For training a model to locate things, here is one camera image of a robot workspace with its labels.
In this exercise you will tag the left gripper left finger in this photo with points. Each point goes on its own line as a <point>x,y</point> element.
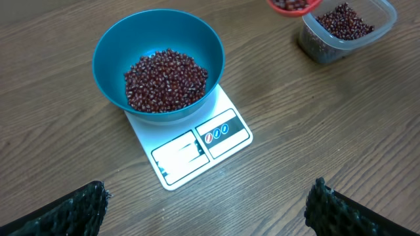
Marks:
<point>80,212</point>

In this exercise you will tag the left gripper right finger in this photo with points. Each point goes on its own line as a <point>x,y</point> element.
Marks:
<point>330,213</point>

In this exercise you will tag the red measuring scoop blue handle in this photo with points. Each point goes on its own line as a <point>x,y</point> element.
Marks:
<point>313,5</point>

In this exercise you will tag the white digital kitchen scale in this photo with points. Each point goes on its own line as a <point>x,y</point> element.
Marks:
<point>181,150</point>

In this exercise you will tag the red beans in bowl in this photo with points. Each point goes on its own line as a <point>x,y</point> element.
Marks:
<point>165,81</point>

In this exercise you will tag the blue plastic bowl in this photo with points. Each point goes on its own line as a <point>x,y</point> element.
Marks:
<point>144,33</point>

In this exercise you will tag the red beans in scoop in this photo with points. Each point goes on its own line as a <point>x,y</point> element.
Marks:
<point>291,5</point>

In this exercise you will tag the clear plastic food container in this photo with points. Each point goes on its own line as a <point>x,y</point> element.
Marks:
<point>324,48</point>

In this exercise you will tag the red adzuki beans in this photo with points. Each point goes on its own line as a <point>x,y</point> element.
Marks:
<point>344,23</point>

